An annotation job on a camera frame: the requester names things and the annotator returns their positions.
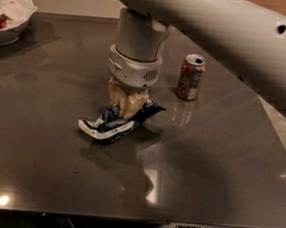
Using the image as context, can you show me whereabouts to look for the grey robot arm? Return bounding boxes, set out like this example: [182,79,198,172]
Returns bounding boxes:
[120,0,286,117]

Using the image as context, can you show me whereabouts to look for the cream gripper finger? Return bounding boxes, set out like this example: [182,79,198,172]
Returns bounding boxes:
[107,78,126,111]
[121,90,149,118]

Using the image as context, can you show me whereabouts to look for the red strawberries in bowl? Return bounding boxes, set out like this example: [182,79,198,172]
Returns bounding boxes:
[0,13,10,30]

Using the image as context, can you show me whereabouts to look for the white bowl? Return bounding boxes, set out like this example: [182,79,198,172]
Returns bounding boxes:
[0,18,30,45]

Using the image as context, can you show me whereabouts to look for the white napkin in bowl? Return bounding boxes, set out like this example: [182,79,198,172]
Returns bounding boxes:
[0,0,37,22]

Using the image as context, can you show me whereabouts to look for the orange soda can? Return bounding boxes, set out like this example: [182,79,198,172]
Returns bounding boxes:
[177,53,206,101]

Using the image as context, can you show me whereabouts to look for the blue chip bag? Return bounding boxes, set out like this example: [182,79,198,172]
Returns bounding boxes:
[78,100,165,144]

